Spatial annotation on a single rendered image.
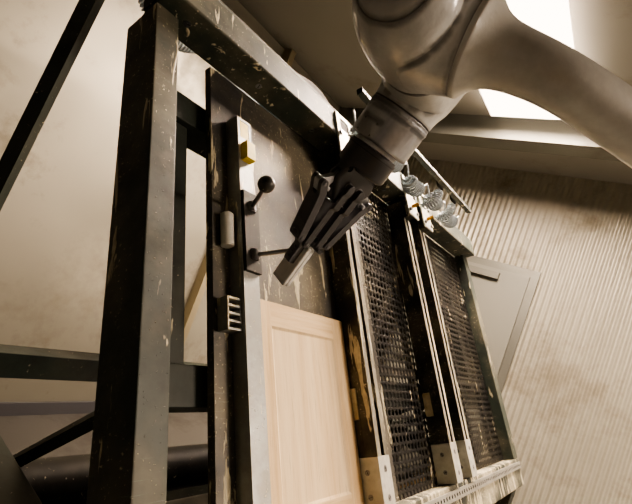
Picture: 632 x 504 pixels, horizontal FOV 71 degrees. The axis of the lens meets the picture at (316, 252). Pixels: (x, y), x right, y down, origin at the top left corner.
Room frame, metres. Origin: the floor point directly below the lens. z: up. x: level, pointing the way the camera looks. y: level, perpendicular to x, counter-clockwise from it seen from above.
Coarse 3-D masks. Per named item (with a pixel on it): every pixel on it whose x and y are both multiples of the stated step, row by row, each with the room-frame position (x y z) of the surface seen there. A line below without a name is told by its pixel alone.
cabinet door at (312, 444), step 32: (288, 320) 1.08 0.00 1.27; (320, 320) 1.19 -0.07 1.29; (288, 352) 1.05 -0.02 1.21; (320, 352) 1.16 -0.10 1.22; (288, 384) 1.02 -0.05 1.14; (320, 384) 1.12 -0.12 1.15; (288, 416) 0.99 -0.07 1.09; (320, 416) 1.08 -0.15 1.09; (352, 416) 1.19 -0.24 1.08; (288, 448) 0.96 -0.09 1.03; (320, 448) 1.05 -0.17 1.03; (352, 448) 1.15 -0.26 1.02; (288, 480) 0.94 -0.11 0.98; (320, 480) 1.02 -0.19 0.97; (352, 480) 1.11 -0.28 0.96
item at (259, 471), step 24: (240, 120) 1.11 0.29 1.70; (240, 144) 1.08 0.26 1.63; (240, 168) 1.05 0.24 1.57; (240, 216) 1.00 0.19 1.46; (240, 240) 0.99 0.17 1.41; (240, 264) 0.97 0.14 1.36; (240, 288) 0.95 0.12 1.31; (240, 336) 0.92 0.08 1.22; (240, 360) 0.91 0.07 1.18; (240, 384) 0.89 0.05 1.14; (264, 384) 0.92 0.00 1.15; (240, 408) 0.88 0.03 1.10; (264, 408) 0.90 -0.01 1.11; (240, 432) 0.86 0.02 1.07; (264, 432) 0.88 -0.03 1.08; (240, 456) 0.85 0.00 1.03; (264, 456) 0.86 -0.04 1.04; (240, 480) 0.84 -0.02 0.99; (264, 480) 0.85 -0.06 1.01
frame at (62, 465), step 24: (0, 360) 1.56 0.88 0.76; (24, 360) 1.62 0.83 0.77; (48, 360) 1.68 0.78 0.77; (72, 360) 1.75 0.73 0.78; (96, 360) 1.82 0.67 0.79; (0, 456) 1.01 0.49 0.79; (72, 456) 1.23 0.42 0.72; (168, 456) 1.43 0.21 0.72; (192, 456) 1.49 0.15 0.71; (0, 480) 0.93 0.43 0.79; (24, 480) 0.96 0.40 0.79; (48, 480) 1.13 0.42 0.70; (72, 480) 1.18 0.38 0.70; (168, 480) 1.40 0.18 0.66; (192, 480) 1.48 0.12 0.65
